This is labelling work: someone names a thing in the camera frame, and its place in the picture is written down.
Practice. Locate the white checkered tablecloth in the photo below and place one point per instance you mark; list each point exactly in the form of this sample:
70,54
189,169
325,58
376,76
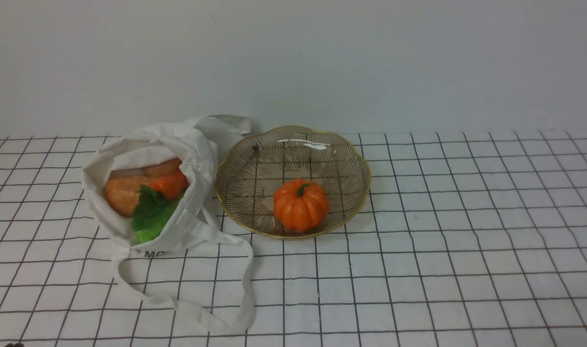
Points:
465,240

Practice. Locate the brown sweet potato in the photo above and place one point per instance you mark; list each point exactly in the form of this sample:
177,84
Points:
165,168

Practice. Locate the orange carrot with green leaves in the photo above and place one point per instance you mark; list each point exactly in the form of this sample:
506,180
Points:
170,186

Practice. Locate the white cloth tote bag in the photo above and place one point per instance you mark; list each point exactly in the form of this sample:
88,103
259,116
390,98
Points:
197,142

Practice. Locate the green vegetable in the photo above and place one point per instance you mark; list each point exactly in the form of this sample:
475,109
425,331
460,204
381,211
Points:
148,233

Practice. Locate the small orange pumpkin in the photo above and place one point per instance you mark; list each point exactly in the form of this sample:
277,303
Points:
300,205

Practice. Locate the glass plate with gold rim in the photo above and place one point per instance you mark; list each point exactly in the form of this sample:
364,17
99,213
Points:
257,166

